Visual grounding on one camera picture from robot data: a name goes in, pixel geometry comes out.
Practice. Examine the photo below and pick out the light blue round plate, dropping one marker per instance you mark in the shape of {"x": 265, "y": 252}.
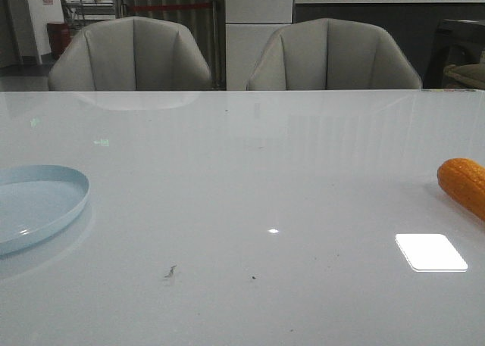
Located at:
{"x": 37, "y": 202}

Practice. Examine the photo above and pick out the orange corn cob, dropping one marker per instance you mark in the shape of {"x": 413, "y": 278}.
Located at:
{"x": 462, "y": 179}

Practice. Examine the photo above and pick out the right beige upholstered chair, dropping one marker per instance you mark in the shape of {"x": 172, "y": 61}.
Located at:
{"x": 331, "y": 54}

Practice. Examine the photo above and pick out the beige upholstered chair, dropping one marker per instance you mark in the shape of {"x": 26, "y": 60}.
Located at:
{"x": 131, "y": 54}
{"x": 331, "y": 54}

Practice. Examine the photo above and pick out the white cabinet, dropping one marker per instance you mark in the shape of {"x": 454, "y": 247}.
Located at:
{"x": 248, "y": 26}

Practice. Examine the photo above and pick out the left beige upholstered chair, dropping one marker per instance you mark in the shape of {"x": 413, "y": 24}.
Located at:
{"x": 131, "y": 54}

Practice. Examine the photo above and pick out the red barrier belt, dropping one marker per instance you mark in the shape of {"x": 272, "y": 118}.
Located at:
{"x": 148, "y": 8}

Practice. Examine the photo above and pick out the red trash bin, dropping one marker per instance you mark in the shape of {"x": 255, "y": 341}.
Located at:
{"x": 59, "y": 37}

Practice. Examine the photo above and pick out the dark grey counter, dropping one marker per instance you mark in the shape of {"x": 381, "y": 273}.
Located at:
{"x": 412, "y": 23}

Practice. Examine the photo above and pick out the tan cushion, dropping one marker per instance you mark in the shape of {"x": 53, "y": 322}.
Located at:
{"x": 469, "y": 76}

